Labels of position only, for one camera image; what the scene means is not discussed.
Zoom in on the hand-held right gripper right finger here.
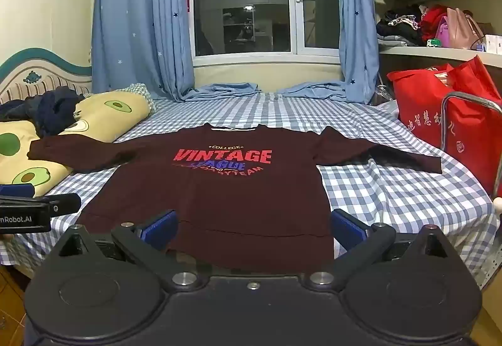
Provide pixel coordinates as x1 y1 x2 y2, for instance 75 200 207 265
306 208 457 292

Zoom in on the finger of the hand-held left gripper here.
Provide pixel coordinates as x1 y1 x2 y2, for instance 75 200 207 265
0 184 35 198
37 193 82 215

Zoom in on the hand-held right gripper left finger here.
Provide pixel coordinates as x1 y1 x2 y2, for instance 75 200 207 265
51 209 205 292

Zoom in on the maroon printed t-shirt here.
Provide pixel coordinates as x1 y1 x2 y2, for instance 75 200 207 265
27 122 444 273

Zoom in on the dark navy clothes heap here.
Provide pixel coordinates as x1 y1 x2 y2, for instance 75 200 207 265
0 87 86 137

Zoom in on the pile of dark folded clothes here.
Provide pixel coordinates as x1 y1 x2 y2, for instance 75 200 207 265
376 10 423 47

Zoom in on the yellow avocado print pillow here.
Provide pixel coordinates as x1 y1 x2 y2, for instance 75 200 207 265
0 120 75 197
59 83 158 143

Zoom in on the blue checked bed sheet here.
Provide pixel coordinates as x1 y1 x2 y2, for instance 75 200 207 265
0 89 493 280

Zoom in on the striped teal bed headboard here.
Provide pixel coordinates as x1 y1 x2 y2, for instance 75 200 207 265
0 48 93 105

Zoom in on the red fabric shopping bag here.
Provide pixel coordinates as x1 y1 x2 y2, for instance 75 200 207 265
387 55 502 197

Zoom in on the blue star curtain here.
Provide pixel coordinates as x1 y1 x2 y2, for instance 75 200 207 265
91 0 260 102
281 0 380 106

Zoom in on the red clothing bundle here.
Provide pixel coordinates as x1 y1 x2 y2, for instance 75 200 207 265
419 5 450 44

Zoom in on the pink handbag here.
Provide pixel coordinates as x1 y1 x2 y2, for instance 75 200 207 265
445 8 486 51

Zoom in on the white box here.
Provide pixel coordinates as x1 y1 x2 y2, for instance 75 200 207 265
482 34 502 53

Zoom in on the metal chair frame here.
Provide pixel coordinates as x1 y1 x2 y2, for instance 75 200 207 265
440 92 502 198

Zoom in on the white frame window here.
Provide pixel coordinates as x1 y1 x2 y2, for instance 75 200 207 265
187 0 343 67

